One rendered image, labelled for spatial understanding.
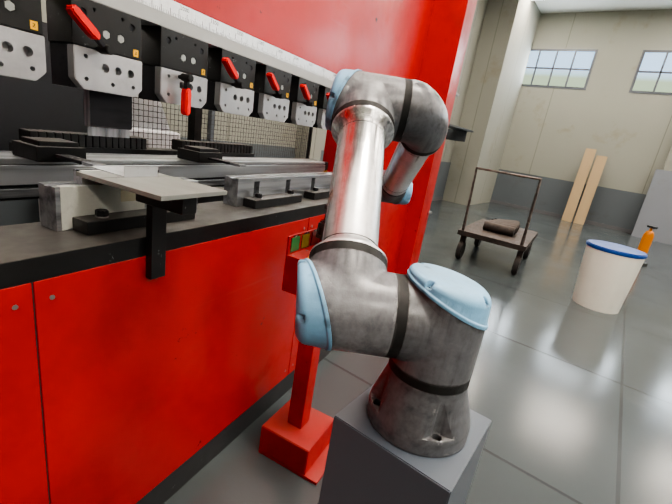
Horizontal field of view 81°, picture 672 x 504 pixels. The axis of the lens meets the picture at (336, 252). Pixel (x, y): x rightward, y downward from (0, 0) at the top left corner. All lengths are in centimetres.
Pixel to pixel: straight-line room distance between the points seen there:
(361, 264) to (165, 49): 78
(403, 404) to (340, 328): 14
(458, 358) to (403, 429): 12
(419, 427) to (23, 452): 78
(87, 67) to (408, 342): 81
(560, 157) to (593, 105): 128
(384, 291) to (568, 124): 1090
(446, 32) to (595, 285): 253
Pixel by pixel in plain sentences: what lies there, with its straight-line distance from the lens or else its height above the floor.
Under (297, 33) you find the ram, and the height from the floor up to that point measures 147.
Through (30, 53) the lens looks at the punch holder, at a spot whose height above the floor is 121.
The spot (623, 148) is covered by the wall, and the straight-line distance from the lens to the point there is 1119.
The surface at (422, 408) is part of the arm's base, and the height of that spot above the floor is 84.
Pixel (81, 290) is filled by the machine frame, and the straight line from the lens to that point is 94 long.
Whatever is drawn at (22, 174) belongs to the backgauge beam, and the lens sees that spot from 126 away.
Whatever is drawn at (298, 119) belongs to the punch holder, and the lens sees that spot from 158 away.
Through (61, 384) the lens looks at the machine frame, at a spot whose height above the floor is 59.
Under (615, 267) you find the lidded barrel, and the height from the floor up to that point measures 43.
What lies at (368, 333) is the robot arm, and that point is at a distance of 50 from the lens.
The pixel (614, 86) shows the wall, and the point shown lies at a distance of 1136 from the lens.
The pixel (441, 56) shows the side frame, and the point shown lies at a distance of 290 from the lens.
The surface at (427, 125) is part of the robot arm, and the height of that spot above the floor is 120.
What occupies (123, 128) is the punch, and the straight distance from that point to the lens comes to 108.
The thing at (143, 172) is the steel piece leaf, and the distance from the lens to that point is 101.
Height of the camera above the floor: 116
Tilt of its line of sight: 17 degrees down
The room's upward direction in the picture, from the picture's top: 9 degrees clockwise
